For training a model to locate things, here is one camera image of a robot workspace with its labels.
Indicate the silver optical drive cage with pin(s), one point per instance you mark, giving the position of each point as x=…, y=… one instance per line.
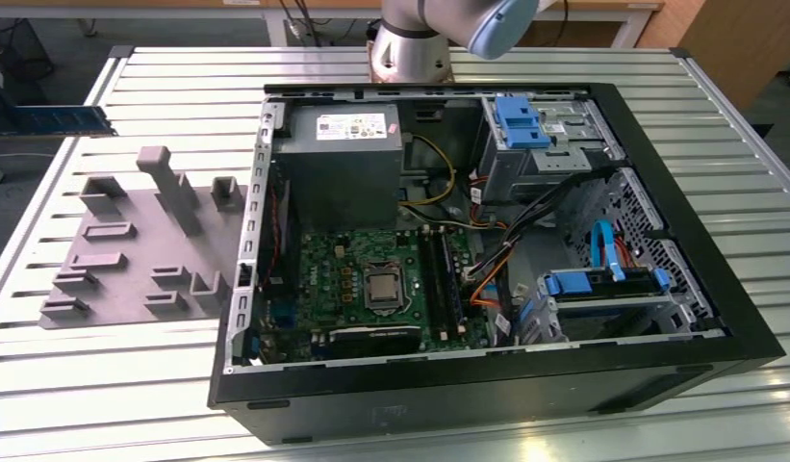
x=560, y=161

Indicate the black PC case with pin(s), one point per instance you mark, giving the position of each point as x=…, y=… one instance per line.
x=432, y=409

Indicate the blue plastic drive latch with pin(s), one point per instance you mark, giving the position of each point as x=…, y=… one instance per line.
x=519, y=120

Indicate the white-legged wooden desk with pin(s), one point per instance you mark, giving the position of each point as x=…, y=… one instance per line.
x=275, y=26

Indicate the black mesh waste bin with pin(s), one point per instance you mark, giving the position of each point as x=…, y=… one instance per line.
x=40, y=48

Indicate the hard disk in blue carrier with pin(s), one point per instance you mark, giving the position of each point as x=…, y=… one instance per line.
x=571, y=283

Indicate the blue RAM stick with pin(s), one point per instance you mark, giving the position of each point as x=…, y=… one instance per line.
x=60, y=120

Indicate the silver CPU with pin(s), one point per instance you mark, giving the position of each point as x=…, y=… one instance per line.
x=381, y=288

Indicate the brown wooden cabinet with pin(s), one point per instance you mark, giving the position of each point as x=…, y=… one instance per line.
x=740, y=38

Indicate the black graphics card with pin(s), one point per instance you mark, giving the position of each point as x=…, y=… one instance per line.
x=368, y=339

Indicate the silver disk bay cage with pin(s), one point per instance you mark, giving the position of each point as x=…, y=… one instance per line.
x=612, y=301

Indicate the grey power supply unit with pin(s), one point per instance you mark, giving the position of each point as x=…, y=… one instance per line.
x=343, y=183

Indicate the black RAM slot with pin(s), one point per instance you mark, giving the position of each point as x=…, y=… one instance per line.
x=425, y=279

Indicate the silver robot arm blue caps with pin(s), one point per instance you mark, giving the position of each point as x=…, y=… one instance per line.
x=407, y=43

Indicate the green motherboard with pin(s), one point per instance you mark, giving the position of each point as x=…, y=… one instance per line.
x=323, y=250

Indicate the grey parts rack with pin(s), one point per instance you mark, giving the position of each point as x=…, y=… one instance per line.
x=144, y=240

